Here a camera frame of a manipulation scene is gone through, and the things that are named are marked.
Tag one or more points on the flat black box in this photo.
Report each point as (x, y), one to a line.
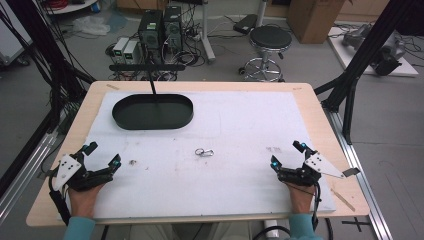
(245, 24)

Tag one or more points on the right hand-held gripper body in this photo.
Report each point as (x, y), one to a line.
(300, 175)

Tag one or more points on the grey power supply unit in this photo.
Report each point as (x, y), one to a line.
(119, 48)
(131, 51)

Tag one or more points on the cardboard box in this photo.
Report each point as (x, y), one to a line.
(313, 20)

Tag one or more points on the grey metal table leg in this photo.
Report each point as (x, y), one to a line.
(207, 36)

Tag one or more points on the aluminium rail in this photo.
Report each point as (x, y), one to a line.
(365, 186)
(23, 173)

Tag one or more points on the white round table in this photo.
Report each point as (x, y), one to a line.
(71, 7)

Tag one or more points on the black oval tray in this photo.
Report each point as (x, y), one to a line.
(152, 112)

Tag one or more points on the person's left hand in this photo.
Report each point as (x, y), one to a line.
(82, 200)

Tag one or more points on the white foam mat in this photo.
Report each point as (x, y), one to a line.
(213, 126)

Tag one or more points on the black stand with crossbar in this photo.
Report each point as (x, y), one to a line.
(146, 67)

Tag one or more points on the black computer tower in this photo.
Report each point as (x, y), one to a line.
(150, 33)
(172, 28)

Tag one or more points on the white floor platform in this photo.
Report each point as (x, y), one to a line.
(343, 56)

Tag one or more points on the thin wooden stick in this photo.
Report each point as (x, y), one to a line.
(343, 200)

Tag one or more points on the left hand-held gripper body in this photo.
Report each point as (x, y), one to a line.
(66, 168)

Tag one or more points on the strip of beige tape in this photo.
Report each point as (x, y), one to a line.
(112, 86)

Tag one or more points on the small metal piece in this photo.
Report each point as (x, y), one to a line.
(132, 162)

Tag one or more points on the grey robot equipment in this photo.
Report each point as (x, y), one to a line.
(386, 53)

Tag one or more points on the person's right hand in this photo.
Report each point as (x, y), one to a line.
(302, 198)

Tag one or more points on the black metal frame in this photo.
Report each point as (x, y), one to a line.
(363, 53)
(43, 46)

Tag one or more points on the wooden table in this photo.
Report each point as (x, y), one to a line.
(336, 140)

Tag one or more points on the black round stool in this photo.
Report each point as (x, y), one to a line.
(270, 38)

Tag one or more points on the white plastic bag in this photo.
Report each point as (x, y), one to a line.
(90, 25)

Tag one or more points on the white cabinet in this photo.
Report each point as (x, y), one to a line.
(11, 33)

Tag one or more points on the person's beige pants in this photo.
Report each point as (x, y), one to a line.
(156, 232)

